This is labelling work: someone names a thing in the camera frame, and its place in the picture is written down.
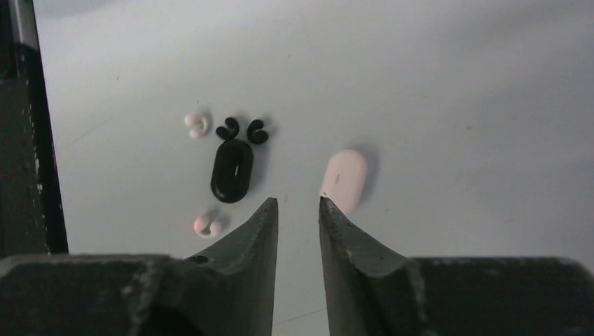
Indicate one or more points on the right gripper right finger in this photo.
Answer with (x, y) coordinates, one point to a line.
(372, 290)

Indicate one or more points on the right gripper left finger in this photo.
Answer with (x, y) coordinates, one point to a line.
(226, 289)

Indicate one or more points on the black earbud charging case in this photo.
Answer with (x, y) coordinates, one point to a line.
(232, 169)

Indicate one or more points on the black earbud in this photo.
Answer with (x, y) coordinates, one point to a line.
(256, 133)
(229, 130)

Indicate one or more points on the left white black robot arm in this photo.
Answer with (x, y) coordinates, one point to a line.
(32, 219)

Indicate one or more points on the white earbud charging case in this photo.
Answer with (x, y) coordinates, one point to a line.
(344, 179)

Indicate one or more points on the white earbud right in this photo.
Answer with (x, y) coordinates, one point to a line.
(208, 225)

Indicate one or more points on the white earbud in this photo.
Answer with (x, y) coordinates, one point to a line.
(198, 124)
(208, 225)

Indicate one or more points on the white earbud left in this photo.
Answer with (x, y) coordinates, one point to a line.
(198, 124)

